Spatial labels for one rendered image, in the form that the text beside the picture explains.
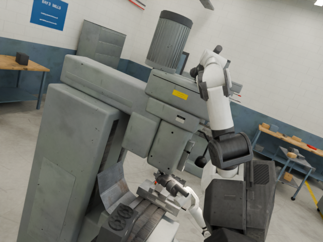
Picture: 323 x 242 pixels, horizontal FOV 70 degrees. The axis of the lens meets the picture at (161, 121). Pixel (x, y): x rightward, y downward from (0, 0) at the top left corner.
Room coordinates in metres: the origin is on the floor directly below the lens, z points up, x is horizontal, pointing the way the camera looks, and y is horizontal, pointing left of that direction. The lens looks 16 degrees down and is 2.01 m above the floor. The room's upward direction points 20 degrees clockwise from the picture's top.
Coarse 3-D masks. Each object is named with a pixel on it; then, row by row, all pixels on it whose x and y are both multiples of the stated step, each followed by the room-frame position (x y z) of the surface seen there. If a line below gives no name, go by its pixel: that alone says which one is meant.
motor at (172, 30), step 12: (168, 12) 1.39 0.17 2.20; (168, 24) 1.39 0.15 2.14; (180, 24) 1.39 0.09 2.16; (192, 24) 1.47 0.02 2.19; (156, 36) 1.41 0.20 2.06; (168, 36) 1.39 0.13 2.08; (180, 36) 1.41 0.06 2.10; (156, 48) 1.40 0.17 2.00; (168, 48) 1.39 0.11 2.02; (180, 48) 1.43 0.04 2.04; (156, 60) 1.39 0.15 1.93; (168, 60) 1.40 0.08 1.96; (168, 72) 1.40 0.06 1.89
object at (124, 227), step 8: (120, 208) 1.08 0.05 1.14; (128, 208) 1.10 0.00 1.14; (112, 216) 1.00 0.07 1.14; (120, 216) 1.03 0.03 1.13; (128, 216) 1.04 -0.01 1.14; (136, 216) 1.10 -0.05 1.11; (104, 224) 0.94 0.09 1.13; (112, 224) 0.95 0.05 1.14; (120, 224) 0.97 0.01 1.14; (128, 224) 1.00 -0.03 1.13; (104, 232) 0.92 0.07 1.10; (112, 232) 0.92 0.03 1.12; (120, 232) 0.93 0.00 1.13; (128, 232) 1.04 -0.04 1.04; (96, 240) 0.93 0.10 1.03; (104, 240) 0.92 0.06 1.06; (112, 240) 0.91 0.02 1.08; (120, 240) 0.91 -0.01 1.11
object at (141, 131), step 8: (136, 120) 1.36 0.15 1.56; (144, 120) 1.35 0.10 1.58; (128, 128) 1.37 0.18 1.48; (136, 128) 1.36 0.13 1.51; (144, 128) 1.34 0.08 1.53; (152, 128) 1.33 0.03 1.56; (128, 136) 1.37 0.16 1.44; (136, 136) 1.35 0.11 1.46; (144, 136) 1.34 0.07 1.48; (152, 136) 1.33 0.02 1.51; (128, 144) 1.36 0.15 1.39; (136, 144) 1.35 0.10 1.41; (144, 144) 1.33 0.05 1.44; (136, 152) 1.34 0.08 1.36; (144, 152) 1.33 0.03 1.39
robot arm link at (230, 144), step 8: (232, 128) 0.89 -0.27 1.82; (216, 136) 0.88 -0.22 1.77; (224, 136) 0.90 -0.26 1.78; (232, 136) 0.91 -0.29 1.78; (240, 136) 0.91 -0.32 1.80; (224, 144) 0.87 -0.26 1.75; (232, 144) 0.88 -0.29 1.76; (240, 144) 0.88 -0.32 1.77; (224, 152) 0.86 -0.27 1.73; (232, 152) 0.87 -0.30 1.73; (240, 152) 0.88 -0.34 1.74
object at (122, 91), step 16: (64, 64) 1.56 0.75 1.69; (80, 64) 1.53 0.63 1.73; (96, 64) 1.59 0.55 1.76; (64, 80) 1.56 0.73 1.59; (80, 80) 1.51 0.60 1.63; (96, 80) 1.48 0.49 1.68; (112, 80) 1.45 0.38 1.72; (128, 80) 1.44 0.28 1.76; (96, 96) 1.47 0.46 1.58; (112, 96) 1.43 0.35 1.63; (128, 96) 1.40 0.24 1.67; (144, 96) 1.37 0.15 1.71; (128, 112) 1.39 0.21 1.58; (144, 112) 1.36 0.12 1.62
